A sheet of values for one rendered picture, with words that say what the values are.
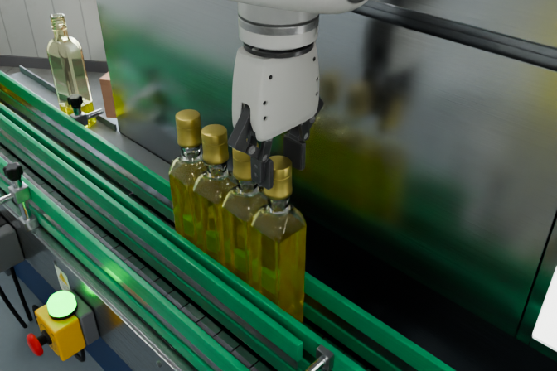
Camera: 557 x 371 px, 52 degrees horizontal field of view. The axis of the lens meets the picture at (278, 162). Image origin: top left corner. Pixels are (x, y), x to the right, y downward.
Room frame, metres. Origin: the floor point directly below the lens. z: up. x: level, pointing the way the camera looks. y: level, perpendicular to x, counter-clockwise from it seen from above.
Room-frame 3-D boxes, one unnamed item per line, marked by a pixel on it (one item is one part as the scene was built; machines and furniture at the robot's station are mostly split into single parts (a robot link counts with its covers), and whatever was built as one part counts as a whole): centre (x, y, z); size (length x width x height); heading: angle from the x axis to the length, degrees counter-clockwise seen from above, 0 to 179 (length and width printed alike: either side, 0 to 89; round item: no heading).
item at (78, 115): (1.08, 0.40, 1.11); 0.07 x 0.04 x 0.13; 136
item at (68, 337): (0.65, 0.35, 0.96); 0.07 x 0.07 x 0.07; 46
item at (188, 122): (0.70, 0.13, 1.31); 0.04 x 0.04 x 0.04
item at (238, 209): (0.62, 0.04, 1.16); 0.06 x 0.06 x 0.21; 46
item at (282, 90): (0.58, 0.00, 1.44); 0.10 x 0.07 x 0.11; 135
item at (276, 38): (0.58, 0.00, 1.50); 0.09 x 0.08 x 0.03; 135
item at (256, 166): (0.55, 0.03, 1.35); 0.03 x 0.03 x 0.07; 45
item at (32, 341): (0.62, 0.39, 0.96); 0.04 x 0.03 x 0.04; 46
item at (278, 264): (0.58, 0.00, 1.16); 0.06 x 0.06 x 0.21; 45
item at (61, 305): (0.66, 0.35, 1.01); 0.04 x 0.04 x 0.03
